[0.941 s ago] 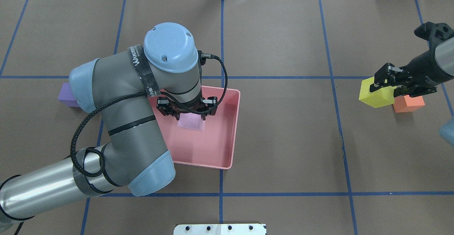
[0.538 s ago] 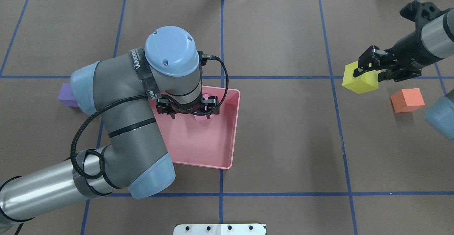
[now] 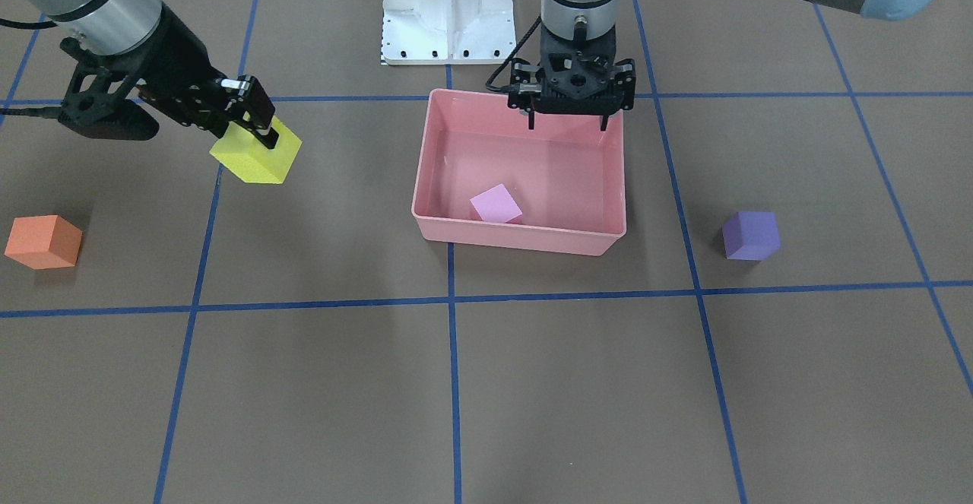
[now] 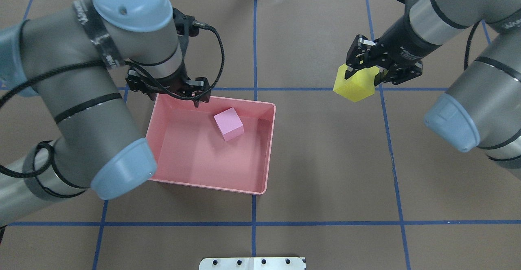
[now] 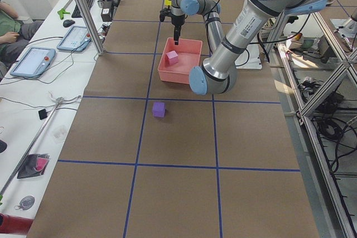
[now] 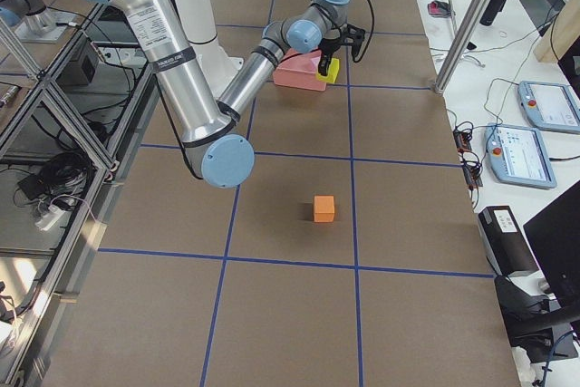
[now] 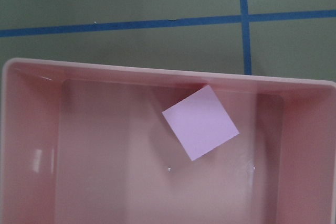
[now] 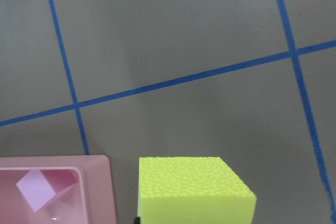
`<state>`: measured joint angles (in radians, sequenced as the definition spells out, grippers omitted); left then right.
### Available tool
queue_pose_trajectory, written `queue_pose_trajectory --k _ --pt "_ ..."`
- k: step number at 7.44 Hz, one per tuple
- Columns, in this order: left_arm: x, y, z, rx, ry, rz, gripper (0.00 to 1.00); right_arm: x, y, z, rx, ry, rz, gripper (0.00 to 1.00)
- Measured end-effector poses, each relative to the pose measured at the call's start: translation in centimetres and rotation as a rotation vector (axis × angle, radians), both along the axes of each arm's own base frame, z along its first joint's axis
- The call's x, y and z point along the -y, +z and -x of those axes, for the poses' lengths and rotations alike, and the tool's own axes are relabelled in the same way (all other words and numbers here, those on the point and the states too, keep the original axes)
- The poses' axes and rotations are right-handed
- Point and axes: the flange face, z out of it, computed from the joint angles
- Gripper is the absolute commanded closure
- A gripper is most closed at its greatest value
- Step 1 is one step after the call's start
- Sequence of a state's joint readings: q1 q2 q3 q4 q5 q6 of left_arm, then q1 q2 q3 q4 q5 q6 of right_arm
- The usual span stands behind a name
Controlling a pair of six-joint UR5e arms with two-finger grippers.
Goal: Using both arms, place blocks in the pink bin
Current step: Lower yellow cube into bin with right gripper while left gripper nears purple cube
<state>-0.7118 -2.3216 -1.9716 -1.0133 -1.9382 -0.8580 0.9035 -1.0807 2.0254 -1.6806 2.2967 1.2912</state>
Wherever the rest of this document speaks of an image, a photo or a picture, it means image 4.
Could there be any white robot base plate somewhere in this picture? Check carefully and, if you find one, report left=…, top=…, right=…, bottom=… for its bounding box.
left=199, top=257, right=307, bottom=270

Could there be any pink foam block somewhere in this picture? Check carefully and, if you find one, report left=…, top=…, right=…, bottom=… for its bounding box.
left=213, top=107, right=245, bottom=142

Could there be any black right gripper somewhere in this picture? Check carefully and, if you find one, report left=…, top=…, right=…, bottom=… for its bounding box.
left=344, top=15, right=424, bottom=86

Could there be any pink plastic bin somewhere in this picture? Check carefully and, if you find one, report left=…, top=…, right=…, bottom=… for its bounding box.
left=146, top=95, right=276, bottom=195

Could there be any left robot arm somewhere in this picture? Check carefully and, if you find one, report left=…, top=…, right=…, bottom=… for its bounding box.
left=1, top=0, right=217, bottom=229

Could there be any yellow foam block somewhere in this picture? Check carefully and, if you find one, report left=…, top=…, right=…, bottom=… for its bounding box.
left=333, top=64, right=379, bottom=102

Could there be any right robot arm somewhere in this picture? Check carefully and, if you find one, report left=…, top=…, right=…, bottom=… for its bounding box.
left=333, top=0, right=521, bottom=178

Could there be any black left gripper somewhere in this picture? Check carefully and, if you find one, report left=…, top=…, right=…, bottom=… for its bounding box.
left=125, top=67, right=211, bottom=108

